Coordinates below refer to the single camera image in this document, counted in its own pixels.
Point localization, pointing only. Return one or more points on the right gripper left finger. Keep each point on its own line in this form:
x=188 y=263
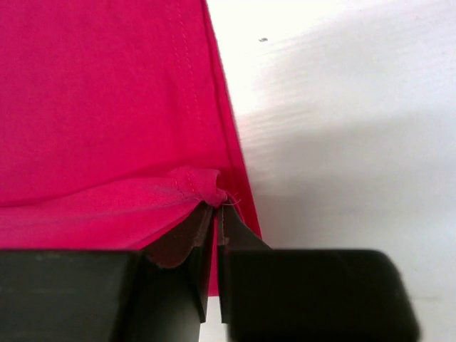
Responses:
x=188 y=246

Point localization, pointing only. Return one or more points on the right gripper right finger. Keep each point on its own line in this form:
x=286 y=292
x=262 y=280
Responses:
x=232 y=234

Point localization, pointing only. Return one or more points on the magenta t shirt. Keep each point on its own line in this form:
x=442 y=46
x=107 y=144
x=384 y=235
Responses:
x=115 y=123

